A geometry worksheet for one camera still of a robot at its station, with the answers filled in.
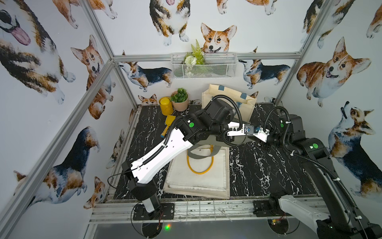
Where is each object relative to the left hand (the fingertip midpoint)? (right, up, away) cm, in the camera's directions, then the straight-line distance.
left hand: (238, 124), depth 62 cm
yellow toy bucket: (-41, +12, +48) cm, 64 cm away
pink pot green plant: (-30, +16, +45) cm, 56 cm away
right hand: (+7, -3, +6) cm, 10 cm away
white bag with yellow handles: (-11, -29, +22) cm, 38 cm away
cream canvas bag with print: (-16, -37, +16) cm, 43 cm away
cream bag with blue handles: (+12, +12, +31) cm, 35 cm away
